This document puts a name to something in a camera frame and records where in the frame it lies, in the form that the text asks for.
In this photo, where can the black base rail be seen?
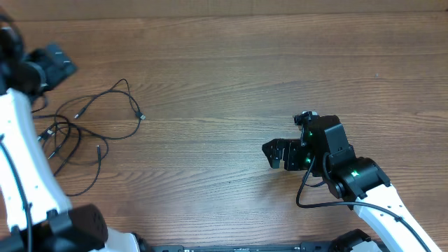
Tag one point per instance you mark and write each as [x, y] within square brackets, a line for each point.
[245, 248]

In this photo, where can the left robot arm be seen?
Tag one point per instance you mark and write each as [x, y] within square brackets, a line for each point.
[40, 215]

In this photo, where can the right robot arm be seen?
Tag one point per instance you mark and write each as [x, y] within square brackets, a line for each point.
[358, 183]

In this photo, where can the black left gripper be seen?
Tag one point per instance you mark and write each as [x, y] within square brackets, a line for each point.
[59, 63]

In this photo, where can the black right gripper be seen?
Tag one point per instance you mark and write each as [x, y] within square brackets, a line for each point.
[292, 154]

